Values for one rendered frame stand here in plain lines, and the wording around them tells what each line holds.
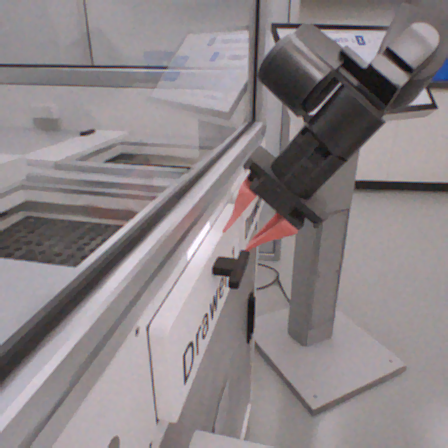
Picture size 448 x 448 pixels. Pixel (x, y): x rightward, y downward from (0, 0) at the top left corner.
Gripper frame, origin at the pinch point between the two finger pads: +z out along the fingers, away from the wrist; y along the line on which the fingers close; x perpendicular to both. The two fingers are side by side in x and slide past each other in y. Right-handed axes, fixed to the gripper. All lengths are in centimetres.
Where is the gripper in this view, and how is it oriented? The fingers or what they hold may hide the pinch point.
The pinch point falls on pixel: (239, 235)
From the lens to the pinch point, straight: 45.7
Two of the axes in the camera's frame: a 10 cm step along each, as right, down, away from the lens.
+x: -2.4, 4.0, -8.8
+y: -7.7, -6.3, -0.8
